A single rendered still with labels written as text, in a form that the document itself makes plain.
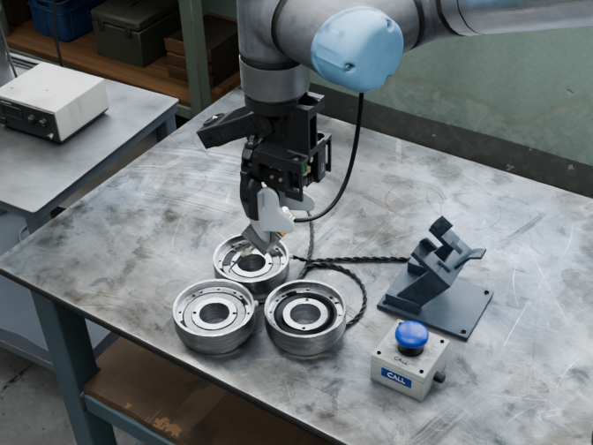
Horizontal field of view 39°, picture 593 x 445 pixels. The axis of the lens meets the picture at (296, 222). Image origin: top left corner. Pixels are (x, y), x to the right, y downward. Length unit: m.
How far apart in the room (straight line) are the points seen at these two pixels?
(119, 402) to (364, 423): 0.51
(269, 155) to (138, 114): 0.90
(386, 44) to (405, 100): 2.10
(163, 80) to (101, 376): 1.59
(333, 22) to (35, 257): 0.66
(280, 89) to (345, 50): 0.15
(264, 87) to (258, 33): 0.06
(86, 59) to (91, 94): 1.29
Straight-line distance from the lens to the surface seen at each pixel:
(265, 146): 0.94
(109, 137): 1.74
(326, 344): 1.05
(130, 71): 2.93
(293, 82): 0.88
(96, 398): 1.41
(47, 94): 1.77
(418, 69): 2.79
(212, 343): 1.05
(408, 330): 0.99
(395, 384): 1.02
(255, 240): 1.06
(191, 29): 2.56
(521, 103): 2.70
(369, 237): 1.24
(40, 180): 1.65
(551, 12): 0.75
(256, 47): 0.86
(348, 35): 0.76
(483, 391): 1.04
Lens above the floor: 1.58
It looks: 38 degrees down
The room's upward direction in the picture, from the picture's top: 2 degrees counter-clockwise
